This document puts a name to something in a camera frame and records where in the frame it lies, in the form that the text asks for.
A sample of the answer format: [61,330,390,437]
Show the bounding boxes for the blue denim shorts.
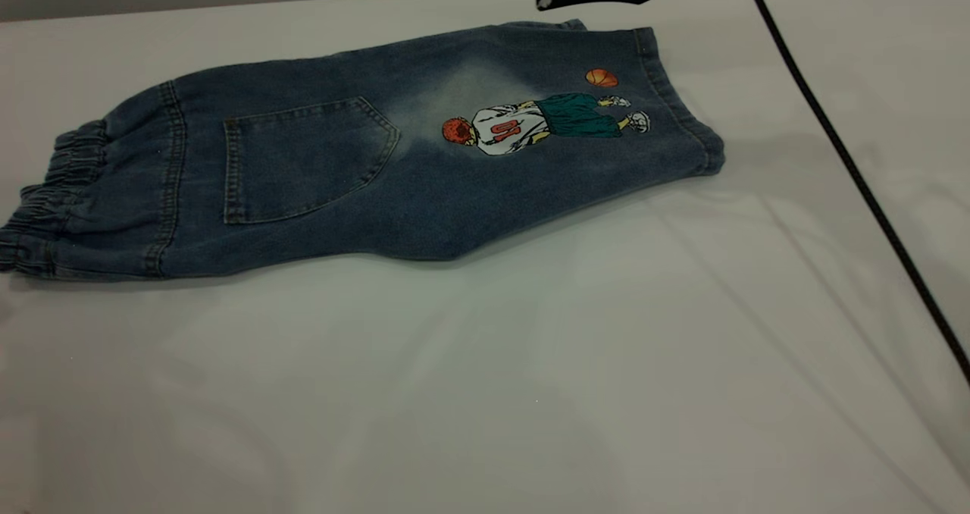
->
[0,19,726,281]

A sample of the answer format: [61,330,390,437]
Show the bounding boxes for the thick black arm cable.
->
[711,0,970,387]

